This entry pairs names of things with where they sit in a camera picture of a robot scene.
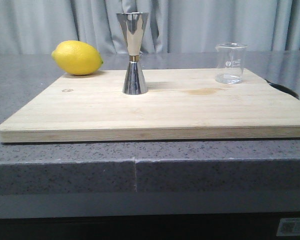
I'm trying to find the grey curtain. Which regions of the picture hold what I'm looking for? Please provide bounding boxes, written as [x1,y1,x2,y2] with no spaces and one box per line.
[0,0,300,54]

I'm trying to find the yellow lemon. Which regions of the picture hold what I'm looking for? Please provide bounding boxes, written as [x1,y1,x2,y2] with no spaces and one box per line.
[51,40,104,76]

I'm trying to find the light wooden cutting board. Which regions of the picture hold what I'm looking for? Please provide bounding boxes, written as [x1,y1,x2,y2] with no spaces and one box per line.
[0,68,300,143]

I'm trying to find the white QR label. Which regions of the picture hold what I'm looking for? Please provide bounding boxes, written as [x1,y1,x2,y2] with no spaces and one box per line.
[276,217,300,237]

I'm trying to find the black cutting board strap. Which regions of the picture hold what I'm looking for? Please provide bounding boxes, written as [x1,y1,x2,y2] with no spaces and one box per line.
[264,78,300,100]

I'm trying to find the steel double jigger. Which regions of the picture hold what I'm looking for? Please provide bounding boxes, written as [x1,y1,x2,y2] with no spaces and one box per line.
[116,12,149,95]

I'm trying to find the clear glass beaker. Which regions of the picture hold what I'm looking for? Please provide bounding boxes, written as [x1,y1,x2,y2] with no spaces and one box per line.
[215,42,248,85]

